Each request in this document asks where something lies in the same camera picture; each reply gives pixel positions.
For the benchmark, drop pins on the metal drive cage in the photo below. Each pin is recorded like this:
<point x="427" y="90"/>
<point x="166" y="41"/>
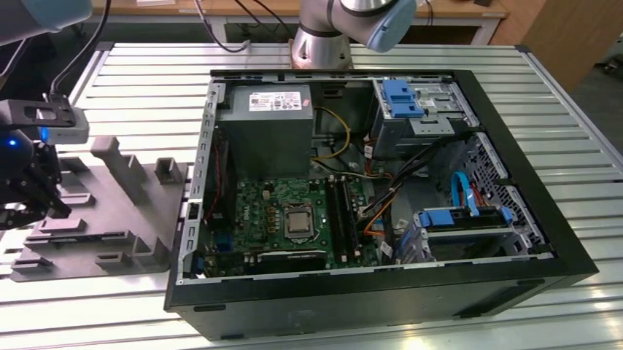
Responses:
<point x="429" y="127"/>

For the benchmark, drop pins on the grey power supply unit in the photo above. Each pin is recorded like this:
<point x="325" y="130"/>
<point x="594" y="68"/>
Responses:
<point x="263" y="146"/>

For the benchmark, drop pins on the green motherboard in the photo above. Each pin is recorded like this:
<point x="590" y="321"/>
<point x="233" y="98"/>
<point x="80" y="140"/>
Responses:
<point x="253" y="204"/>

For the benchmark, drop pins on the blue disk carrier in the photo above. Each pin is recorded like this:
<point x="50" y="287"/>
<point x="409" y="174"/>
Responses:
<point x="441" y="218"/>

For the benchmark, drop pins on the black PC case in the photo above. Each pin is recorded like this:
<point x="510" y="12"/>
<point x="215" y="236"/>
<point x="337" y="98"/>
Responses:
<point x="341" y="302"/>

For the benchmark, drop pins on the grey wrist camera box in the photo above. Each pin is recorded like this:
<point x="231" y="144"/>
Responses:
<point x="68" y="131"/>

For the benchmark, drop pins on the blue drive bay latch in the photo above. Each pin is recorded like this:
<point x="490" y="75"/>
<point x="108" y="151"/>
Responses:
<point x="402" y="98"/>

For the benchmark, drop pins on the silver CPU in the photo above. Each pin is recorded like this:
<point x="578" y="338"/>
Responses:
<point x="298" y="222"/>

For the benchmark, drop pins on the blue plastic rails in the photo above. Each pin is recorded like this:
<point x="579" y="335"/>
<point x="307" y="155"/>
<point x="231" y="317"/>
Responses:
<point x="406" y="244"/>

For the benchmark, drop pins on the grey parts rack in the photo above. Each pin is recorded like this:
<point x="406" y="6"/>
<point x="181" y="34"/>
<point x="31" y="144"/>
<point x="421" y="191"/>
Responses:
<point x="112" y="218"/>

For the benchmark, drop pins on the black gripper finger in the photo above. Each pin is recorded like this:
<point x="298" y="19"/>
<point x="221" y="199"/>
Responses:
<point x="48" y="175"/>
<point x="22" y="217"/>

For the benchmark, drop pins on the RAM memory stick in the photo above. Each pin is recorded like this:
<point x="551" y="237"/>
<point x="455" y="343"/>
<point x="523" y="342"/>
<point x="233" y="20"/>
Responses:
<point x="351" y="215"/>

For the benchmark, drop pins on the black chair base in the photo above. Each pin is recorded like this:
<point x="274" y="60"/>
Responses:
<point x="609" y="63"/>

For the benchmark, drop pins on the brown wooden cabinet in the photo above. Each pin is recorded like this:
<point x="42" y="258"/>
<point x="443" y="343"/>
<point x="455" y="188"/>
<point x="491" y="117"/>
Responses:
<point x="559" y="36"/>

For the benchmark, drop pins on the black graphics card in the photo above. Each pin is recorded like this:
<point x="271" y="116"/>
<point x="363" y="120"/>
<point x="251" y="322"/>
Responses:
<point x="293" y="257"/>

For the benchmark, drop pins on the wooden desk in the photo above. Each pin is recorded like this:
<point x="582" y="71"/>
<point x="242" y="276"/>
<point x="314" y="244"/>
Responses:
<point x="146" y="14"/>

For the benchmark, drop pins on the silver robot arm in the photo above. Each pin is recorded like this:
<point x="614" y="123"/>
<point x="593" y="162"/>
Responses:
<point x="322" y="47"/>

